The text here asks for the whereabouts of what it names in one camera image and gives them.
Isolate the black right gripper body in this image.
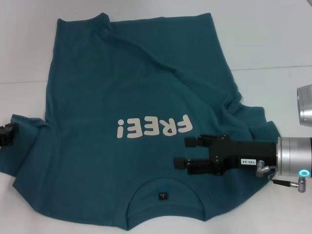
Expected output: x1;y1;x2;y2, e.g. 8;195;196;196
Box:
207;135;279;176

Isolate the teal t-shirt with FREE! print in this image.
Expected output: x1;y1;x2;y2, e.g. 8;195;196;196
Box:
0;12;283;219

